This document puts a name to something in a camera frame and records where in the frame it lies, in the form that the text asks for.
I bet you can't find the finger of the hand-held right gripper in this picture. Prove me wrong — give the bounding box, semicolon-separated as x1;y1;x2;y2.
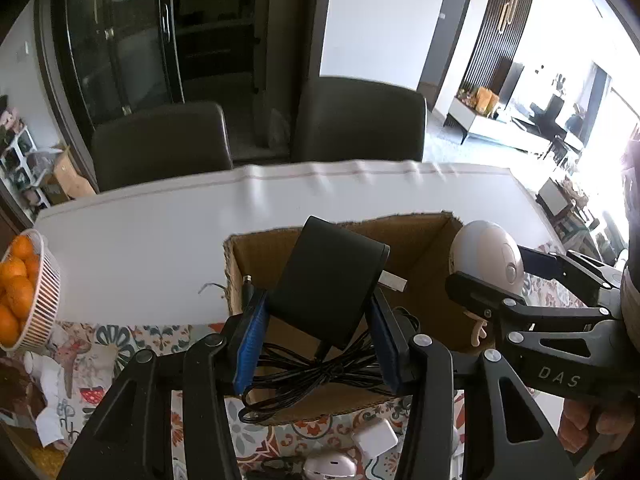
517;245;625;307
444;270;620;362

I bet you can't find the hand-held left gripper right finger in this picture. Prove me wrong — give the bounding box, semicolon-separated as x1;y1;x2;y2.
370;292;568;480

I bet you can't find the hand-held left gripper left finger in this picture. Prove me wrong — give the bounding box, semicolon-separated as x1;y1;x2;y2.
57;289;272;480

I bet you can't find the beige egg-shaped toy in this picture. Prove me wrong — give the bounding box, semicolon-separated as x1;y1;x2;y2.
449;220;526;353

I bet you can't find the cardboard box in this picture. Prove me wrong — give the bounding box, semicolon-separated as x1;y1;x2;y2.
222;212;501;427

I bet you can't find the white charger cube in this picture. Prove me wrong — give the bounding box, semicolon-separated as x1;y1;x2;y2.
352;420;401;461

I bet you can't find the black power adapter with cable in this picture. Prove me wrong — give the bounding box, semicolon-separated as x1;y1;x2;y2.
239;216;421;425

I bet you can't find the white computer mouse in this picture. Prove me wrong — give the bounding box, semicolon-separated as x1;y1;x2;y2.
302;452;358;480

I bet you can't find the person's right hand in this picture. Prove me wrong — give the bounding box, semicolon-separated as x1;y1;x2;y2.
557;397;638;461

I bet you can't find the small dark side table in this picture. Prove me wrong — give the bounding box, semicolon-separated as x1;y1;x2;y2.
537;177;571;216

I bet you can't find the patterned floral tablecloth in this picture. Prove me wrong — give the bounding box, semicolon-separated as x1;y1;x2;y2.
0;242;591;480

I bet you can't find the white table cover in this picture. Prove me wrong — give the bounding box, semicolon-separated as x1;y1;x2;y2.
34;160;566;323

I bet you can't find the white low console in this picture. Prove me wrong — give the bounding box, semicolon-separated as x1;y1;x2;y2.
445;95;586;153

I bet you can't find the orange decoration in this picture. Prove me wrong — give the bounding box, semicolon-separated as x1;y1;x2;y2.
472;86;501;116

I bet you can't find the black television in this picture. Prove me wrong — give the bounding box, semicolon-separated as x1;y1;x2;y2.
500;62;525;106

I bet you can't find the crumpled white paper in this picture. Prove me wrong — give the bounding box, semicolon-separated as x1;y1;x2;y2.
35;355;108;448

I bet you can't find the white slatted fruit basket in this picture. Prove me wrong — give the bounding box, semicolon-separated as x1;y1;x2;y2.
0;228;62;352

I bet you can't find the brown leather chair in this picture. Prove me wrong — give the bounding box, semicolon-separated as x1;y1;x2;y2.
90;101;235;193
291;76;427;163

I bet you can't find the dark brown object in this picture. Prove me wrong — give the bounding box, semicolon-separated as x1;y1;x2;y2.
0;355;47;427

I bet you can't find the pile of oranges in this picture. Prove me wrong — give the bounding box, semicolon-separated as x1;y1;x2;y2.
0;235;41;343

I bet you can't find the small brown carton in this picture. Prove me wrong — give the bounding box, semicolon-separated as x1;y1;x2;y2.
50;146;97;200

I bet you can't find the dark grey door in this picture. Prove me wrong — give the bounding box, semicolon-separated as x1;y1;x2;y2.
419;0;476;98

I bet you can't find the white cube shelf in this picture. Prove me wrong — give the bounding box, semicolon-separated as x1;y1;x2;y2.
0;125;51;211

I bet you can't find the black glass cabinet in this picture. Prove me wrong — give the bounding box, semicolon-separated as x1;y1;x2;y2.
50;0;321;136

